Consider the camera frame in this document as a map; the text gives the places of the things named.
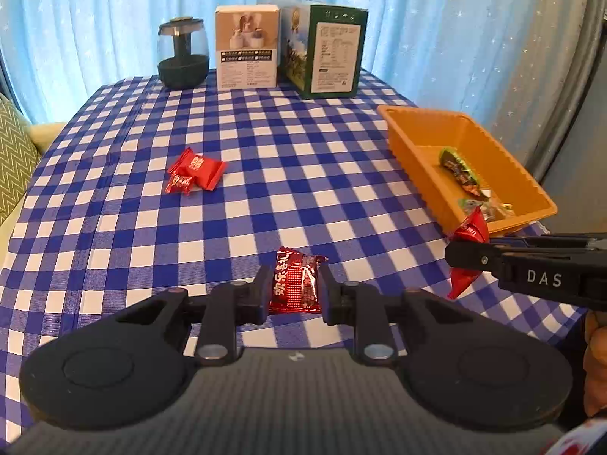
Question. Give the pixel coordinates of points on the red twisted candy wrapper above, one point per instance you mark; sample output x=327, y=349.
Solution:
x=463, y=252

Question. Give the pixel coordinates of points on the grey curtain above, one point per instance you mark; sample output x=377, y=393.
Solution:
x=553, y=119

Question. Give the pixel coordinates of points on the cream sofa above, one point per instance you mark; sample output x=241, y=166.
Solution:
x=42, y=135

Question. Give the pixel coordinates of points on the large red candy packet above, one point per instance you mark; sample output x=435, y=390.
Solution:
x=205, y=171

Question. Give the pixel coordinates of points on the white product box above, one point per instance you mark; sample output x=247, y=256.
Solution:
x=246, y=45

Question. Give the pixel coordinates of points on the right hand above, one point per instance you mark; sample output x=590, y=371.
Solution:
x=595, y=365

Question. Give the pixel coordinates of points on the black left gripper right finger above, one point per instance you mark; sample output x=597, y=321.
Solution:
x=369, y=313

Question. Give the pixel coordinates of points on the dark red foil candy packet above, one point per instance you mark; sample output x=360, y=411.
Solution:
x=294, y=286

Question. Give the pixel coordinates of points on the dark glass humidifier lamp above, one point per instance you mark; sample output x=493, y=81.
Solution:
x=182, y=53

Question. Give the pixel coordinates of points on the green zigzag cushion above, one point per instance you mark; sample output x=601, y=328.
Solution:
x=18, y=157

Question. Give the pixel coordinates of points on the small red candy packet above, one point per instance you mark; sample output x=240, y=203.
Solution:
x=179, y=184

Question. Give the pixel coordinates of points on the small green yellow candy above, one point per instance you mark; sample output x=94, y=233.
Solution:
x=491, y=210

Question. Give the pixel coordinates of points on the orange plastic tray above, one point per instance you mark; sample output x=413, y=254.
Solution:
x=416, y=137

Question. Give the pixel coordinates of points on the green wrapped candy bar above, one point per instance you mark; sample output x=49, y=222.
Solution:
x=451, y=160

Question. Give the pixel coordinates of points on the blue white checkered tablecloth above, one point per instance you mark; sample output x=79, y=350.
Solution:
x=98, y=232

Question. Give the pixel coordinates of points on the green carton box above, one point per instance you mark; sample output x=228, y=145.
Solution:
x=321, y=48

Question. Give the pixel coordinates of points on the light blue star curtain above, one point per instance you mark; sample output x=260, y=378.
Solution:
x=465, y=55

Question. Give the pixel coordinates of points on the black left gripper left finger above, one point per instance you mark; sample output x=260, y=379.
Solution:
x=222, y=311

